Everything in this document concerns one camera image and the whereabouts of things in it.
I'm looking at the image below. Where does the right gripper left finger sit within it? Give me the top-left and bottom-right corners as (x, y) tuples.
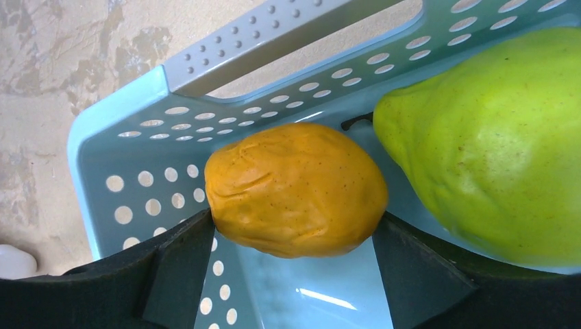
(1, 210), (214, 328)

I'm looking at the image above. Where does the orange yellow round fruit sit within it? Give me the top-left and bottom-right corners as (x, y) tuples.
(204, 122), (388, 258)

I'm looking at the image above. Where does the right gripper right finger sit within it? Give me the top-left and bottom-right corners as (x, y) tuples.
(373, 213), (580, 328)

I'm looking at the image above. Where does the light blue plastic basket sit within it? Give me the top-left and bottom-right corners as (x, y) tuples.
(68, 1), (580, 328)

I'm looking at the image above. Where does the clear dotted zip bag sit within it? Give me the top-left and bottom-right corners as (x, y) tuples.
(1, 244), (38, 280)

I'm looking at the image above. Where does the green pear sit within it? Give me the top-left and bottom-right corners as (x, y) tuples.
(369, 27), (580, 267)

